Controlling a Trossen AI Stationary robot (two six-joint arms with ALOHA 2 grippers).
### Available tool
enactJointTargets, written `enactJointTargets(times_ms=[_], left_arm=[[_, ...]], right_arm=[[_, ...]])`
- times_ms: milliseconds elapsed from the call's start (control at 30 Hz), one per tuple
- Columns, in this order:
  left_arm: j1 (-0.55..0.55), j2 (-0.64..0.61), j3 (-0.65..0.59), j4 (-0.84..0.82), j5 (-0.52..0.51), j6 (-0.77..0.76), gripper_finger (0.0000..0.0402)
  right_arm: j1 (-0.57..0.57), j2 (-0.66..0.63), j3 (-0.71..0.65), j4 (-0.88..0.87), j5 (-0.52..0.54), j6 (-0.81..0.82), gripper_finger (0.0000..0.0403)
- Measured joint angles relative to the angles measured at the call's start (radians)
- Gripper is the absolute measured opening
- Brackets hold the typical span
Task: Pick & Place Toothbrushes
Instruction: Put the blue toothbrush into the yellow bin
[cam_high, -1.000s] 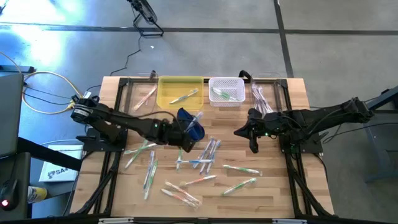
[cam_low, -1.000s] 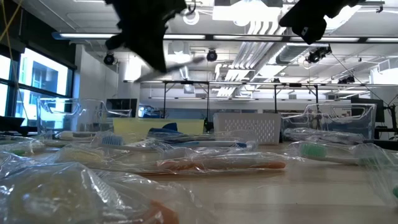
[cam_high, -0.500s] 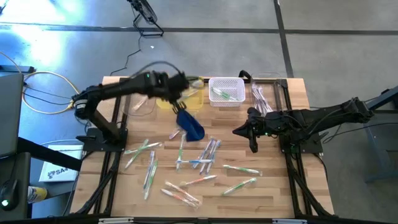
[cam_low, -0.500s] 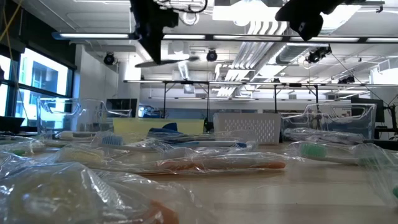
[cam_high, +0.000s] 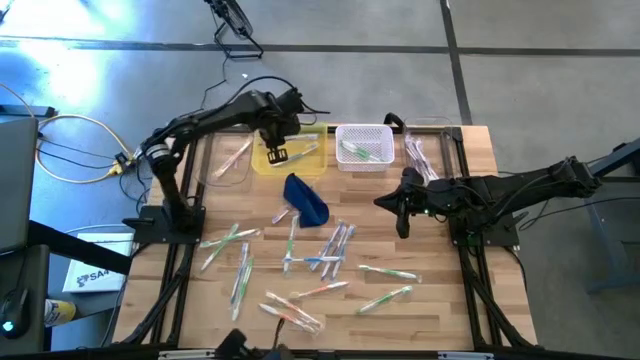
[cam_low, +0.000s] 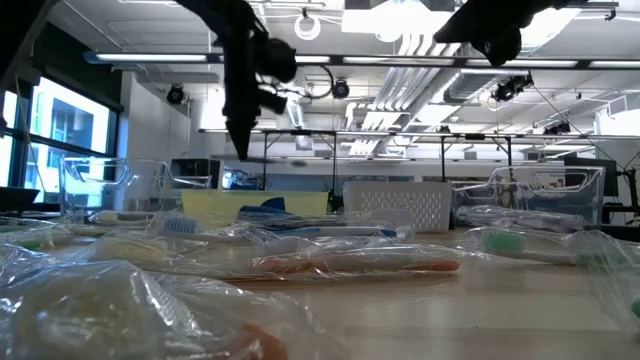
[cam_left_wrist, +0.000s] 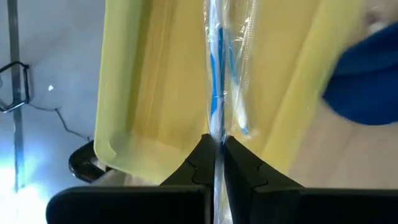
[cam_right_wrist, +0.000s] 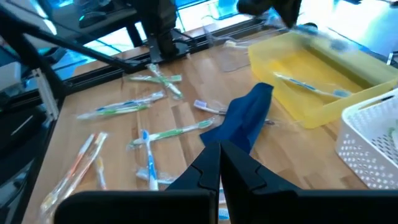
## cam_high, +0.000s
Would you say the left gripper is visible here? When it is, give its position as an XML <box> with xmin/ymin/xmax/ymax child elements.
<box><xmin>257</xmin><ymin>90</ymin><xmax>304</xmax><ymax>167</ymax></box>

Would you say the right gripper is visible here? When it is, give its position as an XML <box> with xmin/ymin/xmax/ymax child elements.
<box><xmin>374</xmin><ymin>167</ymin><xmax>444</xmax><ymax>239</ymax></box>

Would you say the orange toothbrush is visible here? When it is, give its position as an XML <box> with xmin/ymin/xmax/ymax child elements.
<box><xmin>288</xmin><ymin>279</ymin><xmax>351</xmax><ymax>301</ymax></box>
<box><xmin>257</xmin><ymin>302</ymin><xmax>320</xmax><ymax>335</ymax></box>
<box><xmin>264</xmin><ymin>291</ymin><xmax>325</xmax><ymax>329</ymax></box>
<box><xmin>213</xmin><ymin>137</ymin><xmax>255</xmax><ymax>179</ymax></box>

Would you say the green toothbrush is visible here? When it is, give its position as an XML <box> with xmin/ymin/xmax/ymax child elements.
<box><xmin>341</xmin><ymin>142</ymin><xmax>375</xmax><ymax>162</ymax></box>
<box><xmin>349</xmin><ymin>143</ymin><xmax>387</xmax><ymax>164</ymax></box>
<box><xmin>198</xmin><ymin>227</ymin><xmax>262</xmax><ymax>250</ymax></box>
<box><xmin>357</xmin><ymin>264</ymin><xmax>421</xmax><ymax>282</ymax></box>
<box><xmin>355</xmin><ymin>283</ymin><xmax>416</xmax><ymax>316</ymax></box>
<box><xmin>229</xmin><ymin>256</ymin><xmax>256</xmax><ymax>322</ymax></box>
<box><xmin>199</xmin><ymin>222</ymin><xmax>241</xmax><ymax>273</ymax></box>
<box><xmin>282</xmin><ymin>213</ymin><xmax>302</xmax><ymax>275</ymax></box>

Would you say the yellow plastic bin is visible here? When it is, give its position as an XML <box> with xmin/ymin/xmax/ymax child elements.
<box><xmin>251</xmin><ymin>121</ymin><xmax>330</xmax><ymax>177</ymax></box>

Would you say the clear plastic bin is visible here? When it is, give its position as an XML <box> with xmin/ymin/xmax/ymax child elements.
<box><xmin>402</xmin><ymin>115</ymin><xmax>455</xmax><ymax>194</ymax></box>
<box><xmin>198</xmin><ymin>115</ymin><xmax>256</xmax><ymax>189</ymax></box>

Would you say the blue cloth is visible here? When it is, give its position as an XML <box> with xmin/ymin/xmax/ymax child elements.
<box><xmin>282</xmin><ymin>172</ymin><xmax>331</xmax><ymax>229</ymax></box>

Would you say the pink toothbrush in clear wrapper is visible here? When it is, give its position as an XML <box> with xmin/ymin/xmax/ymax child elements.
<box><xmin>271</xmin><ymin>205</ymin><xmax>295</xmax><ymax>225</ymax></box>

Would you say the white perforated plastic basket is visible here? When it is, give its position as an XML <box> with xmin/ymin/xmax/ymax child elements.
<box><xmin>334</xmin><ymin>123</ymin><xmax>396</xmax><ymax>173</ymax></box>

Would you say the white printed box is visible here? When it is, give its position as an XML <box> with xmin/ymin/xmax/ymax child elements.
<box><xmin>61</xmin><ymin>231</ymin><xmax>136</xmax><ymax>295</ymax></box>

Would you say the black desk beam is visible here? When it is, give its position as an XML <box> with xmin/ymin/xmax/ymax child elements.
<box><xmin>27</xmin><ymin>219</ymin><xmax>135</xmax><ymax>277</ymax></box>

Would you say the grey laptop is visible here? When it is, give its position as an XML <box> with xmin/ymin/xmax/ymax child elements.
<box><xmin>0</xmin><ymin>115</ymin><xmax>40</xmax><ymax>255</ymax></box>

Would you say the yellow white cup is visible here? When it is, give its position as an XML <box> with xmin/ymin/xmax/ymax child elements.
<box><xmin>43</xmin><ymin>297</ymin><xmax>79</xmax><ymax>329</ymax></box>

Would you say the black desk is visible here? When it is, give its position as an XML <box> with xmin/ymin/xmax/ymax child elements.
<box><xmin>0</xmin><ymin>243</ymin><xmax>52</xmax><ymax>357</ymax></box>

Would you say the black computer mouse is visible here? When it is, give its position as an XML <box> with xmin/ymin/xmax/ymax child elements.
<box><xmin>0</xmin><ymin>286</ymin><xmax>31</xmax><ymax>340</ymax></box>

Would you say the black floor cable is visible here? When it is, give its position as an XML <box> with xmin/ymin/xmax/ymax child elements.
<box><xmin>175</xmin><ymin>54</ymin><xmax>230</xmax><ymax>124</ymax></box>

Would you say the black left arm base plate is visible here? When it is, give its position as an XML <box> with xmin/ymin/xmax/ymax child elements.
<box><xmin>123</xmin><ymin>203</ymin><xmax>207</xmax><ymax>246</ymax></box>

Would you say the black device with cable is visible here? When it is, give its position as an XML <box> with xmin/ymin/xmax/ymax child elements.
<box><xmin>213</xmin><ymin>319</ymin><xmax>297</xmax><ymax>360</ymax></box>

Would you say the yellow cable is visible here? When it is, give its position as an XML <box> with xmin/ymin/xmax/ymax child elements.
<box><xmin>0</xmin><ymin>82</ymin><xmax>135</xmax><ymax>185</ymax></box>

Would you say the grey metal table frame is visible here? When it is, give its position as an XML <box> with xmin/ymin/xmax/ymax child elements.
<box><xmin>552</xmin><ymin>137</ymin><xmax>640</xmax><ymax>294</ymax></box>

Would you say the black power cable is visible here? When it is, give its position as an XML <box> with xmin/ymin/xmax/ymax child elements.
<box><xmin>35</xmin><ymin>134</ymin><xmax>121</xmax><ymax>171</ymax></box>

